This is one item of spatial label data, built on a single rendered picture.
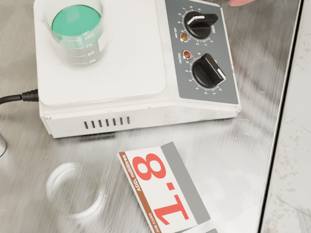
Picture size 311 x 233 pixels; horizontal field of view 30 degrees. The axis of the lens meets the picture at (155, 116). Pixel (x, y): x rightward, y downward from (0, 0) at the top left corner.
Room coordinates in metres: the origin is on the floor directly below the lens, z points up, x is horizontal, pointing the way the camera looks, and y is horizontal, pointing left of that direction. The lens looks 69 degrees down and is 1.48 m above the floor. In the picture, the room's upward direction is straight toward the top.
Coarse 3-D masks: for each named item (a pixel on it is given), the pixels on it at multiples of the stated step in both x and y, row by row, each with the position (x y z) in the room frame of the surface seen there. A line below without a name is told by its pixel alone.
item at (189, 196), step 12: (168, 144) 0.19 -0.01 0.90; (120, 156) 0.17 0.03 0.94; (168, 156) 0.18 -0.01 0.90; (168, 168) 0.16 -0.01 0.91; (180, 168) 0.17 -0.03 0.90; (180, 180) 0.15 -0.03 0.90; (180, 192) 0.14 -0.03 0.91; (192, 192) 0.14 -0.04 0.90; (192, 204) 0.13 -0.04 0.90; (192, 216) 0.12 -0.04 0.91; (204, 216) 0.12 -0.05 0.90; (180, 228) 0.10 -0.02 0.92
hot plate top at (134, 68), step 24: (120, 0) 0.31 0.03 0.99; (144, 0) 0.31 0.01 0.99; (120, 24) 0.29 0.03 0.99; (144, 24) 0.29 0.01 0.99; (48, 48) 0.26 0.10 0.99; (120, 48) 0.26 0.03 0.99; (144, 48) 0.26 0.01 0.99; (48, 72) 0.23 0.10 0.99; (72, 72) 0.23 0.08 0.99; (96, 72) 0.23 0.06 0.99; (120, 72) 0.23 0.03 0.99; (144, 72) 0.23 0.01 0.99; (48, 96) 0.21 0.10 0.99; (72, 96) 0.21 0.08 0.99; (96, 96) 0.21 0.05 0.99; (120, 96) 0.21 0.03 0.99; (144, 96) 0.21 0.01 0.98
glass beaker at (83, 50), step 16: (48, 0) 0.27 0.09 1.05; (64, 0) 0.28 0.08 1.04; (80, 0) 0.28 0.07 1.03; (96, 0) 0.28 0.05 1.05; (48, 16) 0.26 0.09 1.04; (48, 32) 0.25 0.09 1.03; (64, 32) 0.24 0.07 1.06; (80, 32) 0.24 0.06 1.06; (96, 32) 0.24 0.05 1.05; (64, 48) 0.24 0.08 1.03; (80, 48) 0.24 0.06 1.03; (96, 48) 0.24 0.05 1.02; (64, 64) 0.24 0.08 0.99; (80, 64) 0.24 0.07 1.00; (96, 64) 0.24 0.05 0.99
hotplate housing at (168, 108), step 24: (192, 0) 0.34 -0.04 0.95; (168, 48) 0.27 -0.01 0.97; (168, 72) 0.24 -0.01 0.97; (24, 96) 0.23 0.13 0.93; (168, 96) 0.22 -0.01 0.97; (48, 120) 0.20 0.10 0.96; (72, 120) 0.20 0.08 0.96; (96, 120) 0.20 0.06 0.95; (120, 120) 0.20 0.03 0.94; (144, 120) 0.21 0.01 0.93; (168, 120) 0.21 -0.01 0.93; (192, 120) 0.21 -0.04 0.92
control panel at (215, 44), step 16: (176, 0) 0.33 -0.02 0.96; (176, 16) 0.31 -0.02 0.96; (176, 32) 0.29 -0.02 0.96; (224, 32) 0.31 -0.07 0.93; (176, 48) 0.27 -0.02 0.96; (192, 48) 0.28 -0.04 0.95; (208, 48) 0.28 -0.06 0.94; (224, 48) 0.29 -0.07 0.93; (176, 64) 0.25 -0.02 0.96; (192, 64) 0.26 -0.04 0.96; (224, 64) 0.27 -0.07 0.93; (192, 80) 0.24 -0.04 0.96; (224, 80) 0.25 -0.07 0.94; (192, 96) 0.22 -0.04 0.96; (208, 96) 0.23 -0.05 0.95; (224, 96) 0.23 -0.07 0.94
